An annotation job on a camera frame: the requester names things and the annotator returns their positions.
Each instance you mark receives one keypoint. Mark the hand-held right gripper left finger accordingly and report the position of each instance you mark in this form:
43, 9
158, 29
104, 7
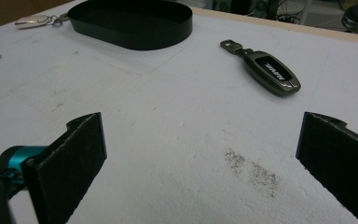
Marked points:
65, 168

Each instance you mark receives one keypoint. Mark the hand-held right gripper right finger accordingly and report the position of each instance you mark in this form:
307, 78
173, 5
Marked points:
341, 161

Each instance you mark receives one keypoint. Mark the black key stand with tray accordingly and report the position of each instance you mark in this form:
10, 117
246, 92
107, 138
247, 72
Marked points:
136, 38

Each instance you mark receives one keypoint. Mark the white metal stand leg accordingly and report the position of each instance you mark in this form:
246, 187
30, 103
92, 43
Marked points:
304, 11

